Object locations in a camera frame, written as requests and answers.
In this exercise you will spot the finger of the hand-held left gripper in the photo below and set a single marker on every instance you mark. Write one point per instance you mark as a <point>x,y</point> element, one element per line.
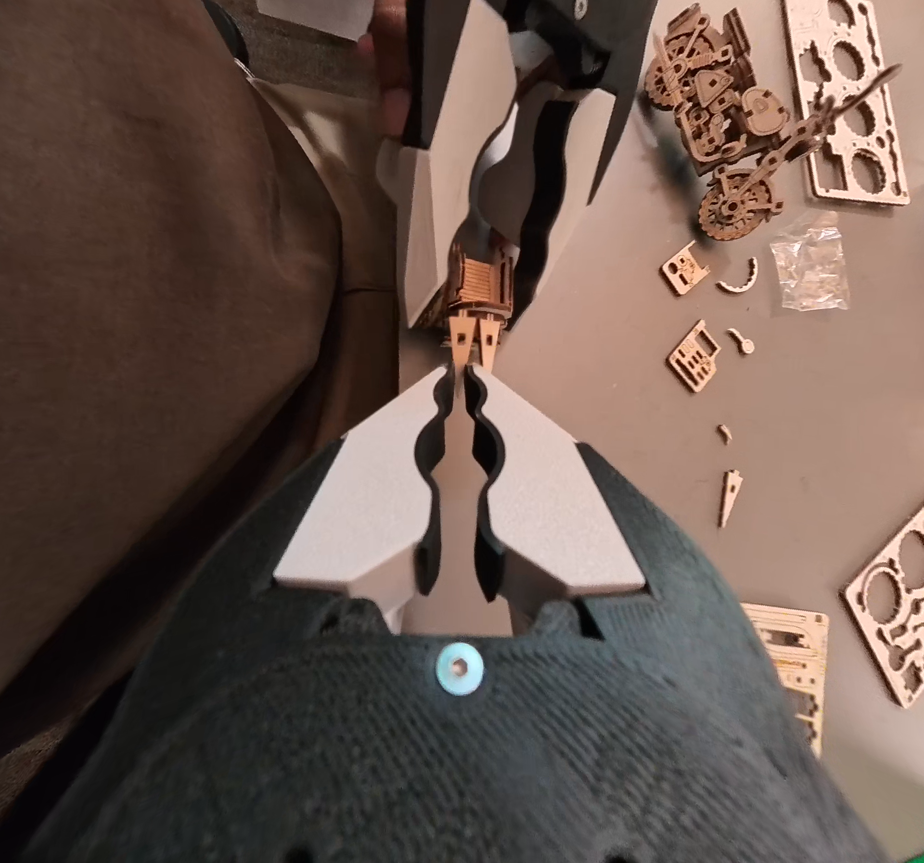
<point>570,155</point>
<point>455,126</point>

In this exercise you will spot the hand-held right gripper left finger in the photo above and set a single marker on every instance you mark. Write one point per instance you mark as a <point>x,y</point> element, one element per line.
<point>361,509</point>

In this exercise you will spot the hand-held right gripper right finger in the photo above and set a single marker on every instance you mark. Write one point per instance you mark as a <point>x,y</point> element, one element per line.
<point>552,509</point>

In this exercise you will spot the wooden gear assembly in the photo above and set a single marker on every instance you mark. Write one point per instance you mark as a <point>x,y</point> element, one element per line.
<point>480,278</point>

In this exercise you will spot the grey desk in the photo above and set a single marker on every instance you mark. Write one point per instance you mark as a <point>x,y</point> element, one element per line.
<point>635,408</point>

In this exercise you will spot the person's left hand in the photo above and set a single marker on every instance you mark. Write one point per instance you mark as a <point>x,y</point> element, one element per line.
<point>393,69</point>

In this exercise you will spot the person's beige trousers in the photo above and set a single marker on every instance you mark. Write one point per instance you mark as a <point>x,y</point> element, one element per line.
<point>325,177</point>

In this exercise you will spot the wooden motorcycle model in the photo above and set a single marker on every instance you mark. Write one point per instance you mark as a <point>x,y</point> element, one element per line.
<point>722,126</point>

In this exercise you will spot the wooden panel piece rounded notch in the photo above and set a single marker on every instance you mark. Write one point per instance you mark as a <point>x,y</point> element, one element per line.
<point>682,271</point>

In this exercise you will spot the wooden panel piece with slots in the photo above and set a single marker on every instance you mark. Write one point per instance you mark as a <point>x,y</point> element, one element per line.
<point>693,357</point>

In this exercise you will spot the wooden toothed arc piece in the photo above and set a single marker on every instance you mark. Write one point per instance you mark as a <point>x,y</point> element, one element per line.
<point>743,282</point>

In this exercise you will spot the punched wooden sheet round holes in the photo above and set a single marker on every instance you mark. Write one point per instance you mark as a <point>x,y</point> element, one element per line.
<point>805,69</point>

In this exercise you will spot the wooden key-shaped piece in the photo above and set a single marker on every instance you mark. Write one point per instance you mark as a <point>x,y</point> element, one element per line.
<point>742,343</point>

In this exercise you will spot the clear plastic bag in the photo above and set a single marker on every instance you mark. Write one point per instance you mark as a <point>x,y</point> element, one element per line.
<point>808,264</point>

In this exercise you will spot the pale uncut wooden sheet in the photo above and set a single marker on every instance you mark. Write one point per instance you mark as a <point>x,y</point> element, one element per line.
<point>790,661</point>

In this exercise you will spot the person's brown shirt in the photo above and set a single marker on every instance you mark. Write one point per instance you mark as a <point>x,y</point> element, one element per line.
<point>144,300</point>

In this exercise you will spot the punched wooden sheet large cutouts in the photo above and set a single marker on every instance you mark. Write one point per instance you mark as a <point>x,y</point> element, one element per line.
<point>866,632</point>

